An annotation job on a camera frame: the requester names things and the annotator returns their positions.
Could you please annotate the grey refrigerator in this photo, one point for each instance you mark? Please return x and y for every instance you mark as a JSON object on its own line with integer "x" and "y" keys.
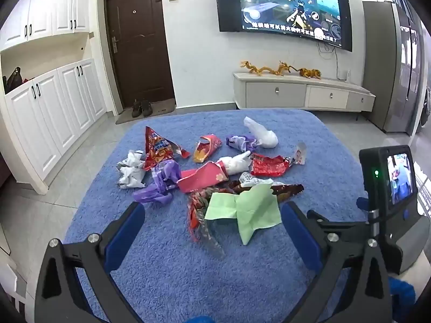
{"x": 387, "y": 74}

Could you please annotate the white built-in cabinet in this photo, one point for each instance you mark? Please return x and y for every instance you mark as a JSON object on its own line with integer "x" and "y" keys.
{"x": 50, "y": 107}

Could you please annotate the pink and orange packet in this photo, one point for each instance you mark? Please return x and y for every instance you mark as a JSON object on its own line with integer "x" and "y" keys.
{"x": 208, "y": 144}

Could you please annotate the hanging dark clothes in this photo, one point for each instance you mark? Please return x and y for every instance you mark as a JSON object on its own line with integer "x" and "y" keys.
{"x": 427, "y": 107}

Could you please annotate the red snack bag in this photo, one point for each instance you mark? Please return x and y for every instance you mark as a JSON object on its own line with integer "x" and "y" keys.
{"x": 158, "y": 149}

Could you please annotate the red and clear wrapper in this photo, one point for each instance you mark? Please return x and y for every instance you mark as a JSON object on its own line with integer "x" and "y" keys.
{"x": 197, "y": 205}

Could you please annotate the blue fluffy rug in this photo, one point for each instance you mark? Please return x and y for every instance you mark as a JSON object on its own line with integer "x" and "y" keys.
{"x": 168, "y": 276}

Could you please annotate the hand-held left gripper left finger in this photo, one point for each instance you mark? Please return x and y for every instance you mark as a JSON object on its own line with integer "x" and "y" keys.
{"x": 126, "y": 235}

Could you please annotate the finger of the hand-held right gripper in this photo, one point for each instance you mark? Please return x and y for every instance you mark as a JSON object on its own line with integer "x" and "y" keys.
{"x": 362, "y": 204}
{"x": 343, "y": 222}

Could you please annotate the dark handbag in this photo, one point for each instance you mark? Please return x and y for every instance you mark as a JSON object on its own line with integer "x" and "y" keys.
{"x": 12, "y": 80}

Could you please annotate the green paper sheet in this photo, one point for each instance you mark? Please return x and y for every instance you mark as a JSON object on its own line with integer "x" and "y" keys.
{"x": 256, "y": 212}

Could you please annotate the small white printed wrapper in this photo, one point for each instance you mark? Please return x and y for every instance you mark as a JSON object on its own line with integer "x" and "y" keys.
{"x": 299, "y": 154}

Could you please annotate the brown shiny wrapper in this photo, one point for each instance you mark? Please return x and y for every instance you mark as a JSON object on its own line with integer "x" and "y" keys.
{"x": 289, "y": 189}

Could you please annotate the pink paper carton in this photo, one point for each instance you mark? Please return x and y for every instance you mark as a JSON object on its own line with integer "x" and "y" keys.
{"x": 202, "y": 178}

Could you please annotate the white television cabinet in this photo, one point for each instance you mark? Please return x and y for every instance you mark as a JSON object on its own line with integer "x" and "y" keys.
{"x": 276, "y": 92}

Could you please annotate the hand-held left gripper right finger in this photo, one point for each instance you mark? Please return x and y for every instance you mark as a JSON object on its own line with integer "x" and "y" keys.
{"x": 299, "y": 239}

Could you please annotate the wall television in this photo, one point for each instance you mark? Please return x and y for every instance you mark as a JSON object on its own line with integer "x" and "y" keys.
{"x": 286, "y": 6}

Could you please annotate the white tissue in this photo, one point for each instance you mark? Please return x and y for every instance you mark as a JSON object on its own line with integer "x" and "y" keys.
{"x": 235, "y": 165}

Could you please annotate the golden tiger figurine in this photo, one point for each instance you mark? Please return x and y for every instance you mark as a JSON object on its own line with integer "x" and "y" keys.
{"x": 309, "y": 73}

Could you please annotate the purple plastic bag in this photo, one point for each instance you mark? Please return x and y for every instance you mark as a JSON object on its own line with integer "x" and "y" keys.
{"x": 161, "y": 175}

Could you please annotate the red foil wrapper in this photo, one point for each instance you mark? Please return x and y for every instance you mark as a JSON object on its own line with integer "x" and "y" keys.
{"x": 269, "y": 166}

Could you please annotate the dark brown door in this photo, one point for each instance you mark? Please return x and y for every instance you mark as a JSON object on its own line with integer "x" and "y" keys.
{"x": 141, "y": 50}

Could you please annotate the purple and white wrapper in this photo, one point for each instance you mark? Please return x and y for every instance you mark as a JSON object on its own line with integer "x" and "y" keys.
{"x": 240, "y": 142}

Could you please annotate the brown doormat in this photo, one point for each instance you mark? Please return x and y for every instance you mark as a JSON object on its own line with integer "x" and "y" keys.
{"x": 124, "y": 118}

